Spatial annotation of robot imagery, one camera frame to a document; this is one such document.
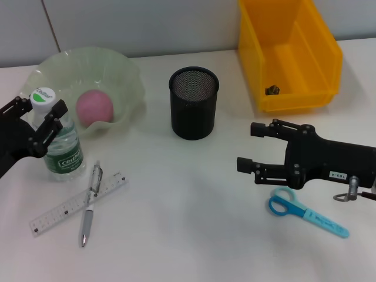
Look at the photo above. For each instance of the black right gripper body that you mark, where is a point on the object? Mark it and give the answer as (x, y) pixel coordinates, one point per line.
(323, 158)

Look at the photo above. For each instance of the clear water bottle green label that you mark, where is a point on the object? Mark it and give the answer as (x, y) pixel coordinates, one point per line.
(64, 164)

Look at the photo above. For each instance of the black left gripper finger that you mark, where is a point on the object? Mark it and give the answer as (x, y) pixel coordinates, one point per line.
(54, 117)
(17, 107)

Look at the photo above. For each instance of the clear plastic ruler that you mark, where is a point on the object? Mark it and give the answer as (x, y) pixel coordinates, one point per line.
(55, 216)

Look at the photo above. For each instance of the blue scissors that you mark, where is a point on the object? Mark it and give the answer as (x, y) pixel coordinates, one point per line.
(293, 208)

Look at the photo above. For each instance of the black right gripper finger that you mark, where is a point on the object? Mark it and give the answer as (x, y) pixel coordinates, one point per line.
(245, 164)
(260, 129)

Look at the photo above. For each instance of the silver ballpoint pen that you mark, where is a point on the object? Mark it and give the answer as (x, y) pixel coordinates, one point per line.
(87, 220)

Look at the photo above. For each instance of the pink peach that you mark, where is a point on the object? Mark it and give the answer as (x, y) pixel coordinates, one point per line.
(94, 108)

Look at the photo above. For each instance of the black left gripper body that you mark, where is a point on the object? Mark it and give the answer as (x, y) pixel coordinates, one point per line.
(14, 138)

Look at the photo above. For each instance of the yellow plastic storage bin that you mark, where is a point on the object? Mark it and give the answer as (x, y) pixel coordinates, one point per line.
(252, 44)

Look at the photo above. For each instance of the pale green wavy fruit bowl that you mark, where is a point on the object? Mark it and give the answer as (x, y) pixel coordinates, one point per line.
(88, 67)

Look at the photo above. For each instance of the green plastic wrapper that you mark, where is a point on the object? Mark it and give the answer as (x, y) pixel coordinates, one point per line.
(272, 90)

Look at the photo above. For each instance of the black mesh pen cup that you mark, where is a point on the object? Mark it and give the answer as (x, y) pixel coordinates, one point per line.
(194, 117)

